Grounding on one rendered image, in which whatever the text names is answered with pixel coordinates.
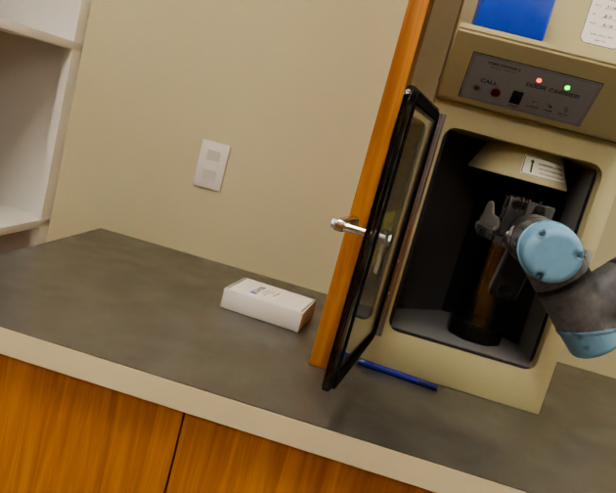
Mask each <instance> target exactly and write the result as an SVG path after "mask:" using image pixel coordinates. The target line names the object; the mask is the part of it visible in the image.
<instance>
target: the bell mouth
mask: <svg viewBox="0 0 616 493"><path fill-rule="evenodd" d="M468 166H471V167H475V168H479V169H483V170H486V171H490V172H494V173H498V174H501V175H504V176H508V177H512V178H515V179H519V180H523V181H527V182H530V183H534V184H538V185H542V186H545V187H549V188H553V189H557V190H560V191H563V192H567V186H566V177H565V169H564V160H563V157H558V156H555V155H552V154H548V153H545V152H541V151H537V150H534V149H530V148H526V147H522V146H518V145H514V144H510V143H506V142H501V141H496V140H488V142H487V143H486V144H485V145H484V146H483V147H482V149H481V150H480V151H479V152H478V153H477V154H476V156H475V157H474V158H473V159H472V160H471V162H470V163H469V164H468Z"/></svg>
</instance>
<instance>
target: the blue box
mask: <svg viewBox="0 0 616 493"><path fill-rule="evenodd" d="M554 3H555V0H478V2H477V6H476V9H475V13H474V16H473V19H472V23H471V24H474V25H478V26H482V27H487V28H491V29H494V30H498V31H502V32H506V33H510V34H514V35H518V36H522V37H526V38H531V39H535V40H539V41H543V40H544V37H545V34H546V31H547V28H548V24H549V21H550V16H551V13H552V10H553V6H554Z"/></svg>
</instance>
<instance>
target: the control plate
mask: <svg viewBox="0 0 616 493"><path fill-rule="evenodd" d="M538 77H541V78H542V79H543V82H542V83H536V81H535V80H536V78H538ZM474 85H479V86H480V89H479V90H474V89H473V86H474ZM565 85H570V86H571V89H570V90H568V91H566V90H564V89H563V87H564V86H565ZM603 85H604V83H600V82H596V81H592V80H588V79H585V78H581V77H577V76H573V75H569V74H565V73H560V72H556V71H552V70H548V69H544V68H540V67H533V66H529V65H525V64H522V63H518V62H514V61H510V60H506V59H502V58H498V57H494V56H490V55H486V54H482V53H478V52H474V51H473V54H472V57H471V60H470V63H469V65H468V68H467V71H466V74H465V77H464V80H463V82H462V87H461V90H460V93H459V96H460V97H464V98H468V99H470V100H474V101H478V102H482V103H486V104H490V105H494V106H498V107H502V108H506V109H510V110H513V111H517V112H524V113H528V114H532V115H535V116H539V117H543V118H547V119H551V120H555V121H558V122H562V123H566V124H570V125H574V126H578V127H579V126H580V124H581V123H582V121H583V119H584V118H585V116H586V114H587V113H588V111H589V109H590V107H591V106H592V104H593V102H594V100H595V98H596V96H597V95H598V93H599V91H600V90H601V88H602V86H603ZM493 89H499V90H500V91H501V95H500V96H499V97H493V96H492V95H491V91H492V90H493ZM513 91H518V92H522V93H524V95H523V97H522V99H521V101H520V103H519V105H516V104H512V103H509V100H510V97H511V95H512V93H513ZM533 99H537V100H538V103H537V104H535V105H534V104H533V103H532V100H533ZM549 103H553V107H552V108H549V107H548V104H549ZM565 107H568V108H569V109H570V110H569V111H568V112H565V111H564V110H563V109H564V108H565Z"/></svg>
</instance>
